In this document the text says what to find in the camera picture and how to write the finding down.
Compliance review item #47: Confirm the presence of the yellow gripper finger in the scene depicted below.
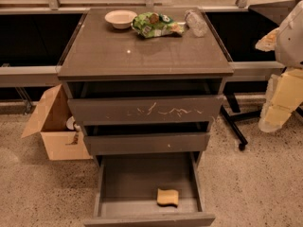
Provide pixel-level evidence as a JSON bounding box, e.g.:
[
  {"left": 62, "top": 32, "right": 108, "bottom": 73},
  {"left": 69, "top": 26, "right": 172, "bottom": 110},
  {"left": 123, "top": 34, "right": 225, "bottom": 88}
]
[
  {"left": 255, "top": 27, "right": 279, "bottom": 52},
  {"left": 258, "top": 106, "right": 291, "bottom": 132}
]

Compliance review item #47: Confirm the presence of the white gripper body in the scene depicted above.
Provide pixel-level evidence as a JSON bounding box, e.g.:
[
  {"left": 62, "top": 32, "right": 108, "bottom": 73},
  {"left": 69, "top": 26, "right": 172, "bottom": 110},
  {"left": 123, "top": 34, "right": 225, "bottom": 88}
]
[{"left": 265, "top": 68, "right": 303, "bottom": 117}]

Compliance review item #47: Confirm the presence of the yellow sponge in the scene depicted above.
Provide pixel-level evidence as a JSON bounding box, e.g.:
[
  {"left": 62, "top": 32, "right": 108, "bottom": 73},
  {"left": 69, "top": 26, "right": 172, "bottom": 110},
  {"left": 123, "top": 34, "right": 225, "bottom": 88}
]
[{"left": 156, "top": 188, "right": 179, "bottom": 206}]

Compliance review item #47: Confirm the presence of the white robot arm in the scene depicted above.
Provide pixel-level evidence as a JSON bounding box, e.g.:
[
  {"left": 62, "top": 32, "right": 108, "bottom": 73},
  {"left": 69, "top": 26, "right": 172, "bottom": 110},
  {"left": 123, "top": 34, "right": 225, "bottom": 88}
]
[{"left": 255, "top": 1, "right": 303, "bottom": 132}]

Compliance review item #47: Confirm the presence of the grey middle drawer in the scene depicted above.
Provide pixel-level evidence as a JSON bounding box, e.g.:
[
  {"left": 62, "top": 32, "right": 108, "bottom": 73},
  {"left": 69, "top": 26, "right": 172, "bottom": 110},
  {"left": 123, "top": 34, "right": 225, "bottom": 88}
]
[{"left": 84, "top": 132, "right": 210, "bottom": 155}]

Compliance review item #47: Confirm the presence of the grey drawer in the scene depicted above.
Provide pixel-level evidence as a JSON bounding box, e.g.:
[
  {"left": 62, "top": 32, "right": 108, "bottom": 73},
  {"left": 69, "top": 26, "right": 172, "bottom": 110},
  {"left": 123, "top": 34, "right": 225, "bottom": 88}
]
[
  {"left": 84, "top": 132, "right": 210, "bottom": 155},
  {"left": 68, "top": 96, "right": 223, "bottom": 126},
  {"left": 83, "top": 152, "right": 215, "bottom": 227}
]

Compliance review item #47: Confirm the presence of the grey top drawer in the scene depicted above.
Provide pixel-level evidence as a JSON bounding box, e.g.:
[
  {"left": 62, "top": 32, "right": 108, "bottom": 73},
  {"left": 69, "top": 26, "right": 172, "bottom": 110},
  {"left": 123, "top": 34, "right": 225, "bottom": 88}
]
[{"left": 68, "top": 96, "right": 223, "bottom": 126}]

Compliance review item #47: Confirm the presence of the grey drawer cabinet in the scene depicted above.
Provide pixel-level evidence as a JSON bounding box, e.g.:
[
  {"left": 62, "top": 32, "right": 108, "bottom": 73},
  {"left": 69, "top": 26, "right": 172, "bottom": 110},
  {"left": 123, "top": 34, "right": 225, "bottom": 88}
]
[{"left": 57, "top": 6, "right": 235, "bottom": 169}]

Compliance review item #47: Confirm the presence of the grey bottom drawer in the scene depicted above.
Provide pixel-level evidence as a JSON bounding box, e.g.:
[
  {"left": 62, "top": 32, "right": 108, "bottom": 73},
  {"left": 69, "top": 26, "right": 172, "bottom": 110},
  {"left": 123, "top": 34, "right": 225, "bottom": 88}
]
[{"left": 83, "top": 152, "right": 215, "bottom": 227}]

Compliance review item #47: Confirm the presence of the black rolling table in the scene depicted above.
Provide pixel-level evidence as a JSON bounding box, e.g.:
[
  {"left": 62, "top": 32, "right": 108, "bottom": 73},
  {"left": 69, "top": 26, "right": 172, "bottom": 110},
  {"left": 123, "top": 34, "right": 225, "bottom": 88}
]
[{"left": 220, "top": 0, "right": 303, "bottom": 152}]

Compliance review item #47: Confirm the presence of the clear plastic bottle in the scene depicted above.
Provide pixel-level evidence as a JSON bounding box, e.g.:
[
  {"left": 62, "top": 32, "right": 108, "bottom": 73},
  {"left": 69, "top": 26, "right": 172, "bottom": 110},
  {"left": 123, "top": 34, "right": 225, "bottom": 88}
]
[{"left": 185, "top": 9, "right": 208, "bottom": 38}]

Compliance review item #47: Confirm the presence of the green chip bag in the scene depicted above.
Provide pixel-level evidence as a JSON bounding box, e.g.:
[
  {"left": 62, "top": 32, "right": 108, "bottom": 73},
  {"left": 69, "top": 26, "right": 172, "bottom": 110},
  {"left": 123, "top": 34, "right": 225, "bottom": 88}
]
[{"left": 132, "top": 12, "right": 184, "bottom": 39}]

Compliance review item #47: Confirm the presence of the white bowl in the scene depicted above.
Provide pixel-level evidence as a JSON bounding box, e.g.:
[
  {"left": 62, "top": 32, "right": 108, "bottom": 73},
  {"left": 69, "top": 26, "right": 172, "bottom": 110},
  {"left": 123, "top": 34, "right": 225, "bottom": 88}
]
[{"left": 105, "top": 10, "right": 137, "bottom": 29}]

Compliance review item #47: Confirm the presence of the white cup in box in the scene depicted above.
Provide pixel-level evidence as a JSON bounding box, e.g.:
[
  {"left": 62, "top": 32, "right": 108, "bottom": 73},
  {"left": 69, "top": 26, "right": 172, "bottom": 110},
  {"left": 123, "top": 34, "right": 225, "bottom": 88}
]
[{"left": 66, "top": 116, "right": 80, "bottom": 131}]

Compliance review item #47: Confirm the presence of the cardboard box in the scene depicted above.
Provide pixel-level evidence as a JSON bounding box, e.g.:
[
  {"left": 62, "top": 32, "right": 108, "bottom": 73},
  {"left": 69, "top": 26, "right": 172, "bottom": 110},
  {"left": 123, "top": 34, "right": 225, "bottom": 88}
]
[{"left": 22, "top": 85, "right": 91, "bottom": 161}]

